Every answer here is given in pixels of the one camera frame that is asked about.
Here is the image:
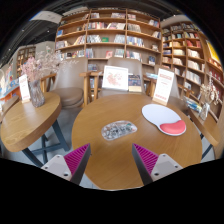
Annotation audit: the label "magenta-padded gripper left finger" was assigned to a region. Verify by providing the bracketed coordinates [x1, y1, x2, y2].
[40, 143, 92, 186]

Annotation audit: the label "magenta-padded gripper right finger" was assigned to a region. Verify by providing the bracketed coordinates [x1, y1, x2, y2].
[131, 143, 184, 186]

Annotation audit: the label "transparent computer mouse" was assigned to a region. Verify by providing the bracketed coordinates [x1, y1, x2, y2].
[101, 120, 138, 142]

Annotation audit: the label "white mouse pad red wrist rest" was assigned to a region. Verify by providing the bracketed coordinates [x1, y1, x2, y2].
[141, 103, 187, 137]

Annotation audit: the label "wooden side table dark legs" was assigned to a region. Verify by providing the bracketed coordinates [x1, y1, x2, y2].
[186, 105, 222, 160]
[0, 91, 70, 168]

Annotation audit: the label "colourful stack of books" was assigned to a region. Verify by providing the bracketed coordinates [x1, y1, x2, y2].
[182, 95, 203, 114]

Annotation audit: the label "glass vase beige dried flowers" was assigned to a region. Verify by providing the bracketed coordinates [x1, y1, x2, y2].
[198, 74, 223, 122]

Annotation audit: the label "taupe armchair wooden arms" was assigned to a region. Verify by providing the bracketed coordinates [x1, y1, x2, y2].
[146, 64, 192, 113]
[40, 57, 93, 109]
[89, 56, 148, 101]

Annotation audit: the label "white red sign wooden base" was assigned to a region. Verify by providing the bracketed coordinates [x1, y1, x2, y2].
[152, 67, 176, 107]

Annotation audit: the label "dark standing book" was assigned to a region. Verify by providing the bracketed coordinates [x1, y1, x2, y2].
[128, 74, 143, 93]

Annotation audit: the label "glass vase pink dried flowers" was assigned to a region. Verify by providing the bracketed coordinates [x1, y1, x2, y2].
[20, 49, 69, 108]

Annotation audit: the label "teal book stack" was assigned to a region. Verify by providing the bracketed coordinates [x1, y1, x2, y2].
[145, 72, 159, 81]

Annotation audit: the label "white framed floral picture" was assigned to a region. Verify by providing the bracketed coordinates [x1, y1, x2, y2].
[101, 65, 130, 92]

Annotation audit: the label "small white red table sign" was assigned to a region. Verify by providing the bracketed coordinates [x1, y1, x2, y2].
[18, 74, 32, 104]

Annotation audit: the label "tall wooden bookshelf with books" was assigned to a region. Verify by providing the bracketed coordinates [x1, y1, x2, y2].
[160, 21, 224, 116]

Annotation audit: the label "distant small wooden bookshelf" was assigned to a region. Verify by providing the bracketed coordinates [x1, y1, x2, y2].
[16, 45, 37, 78]

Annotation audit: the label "wide wooden bookshelf with books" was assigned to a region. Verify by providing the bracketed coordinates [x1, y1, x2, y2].
[54, 8, 163, 73]

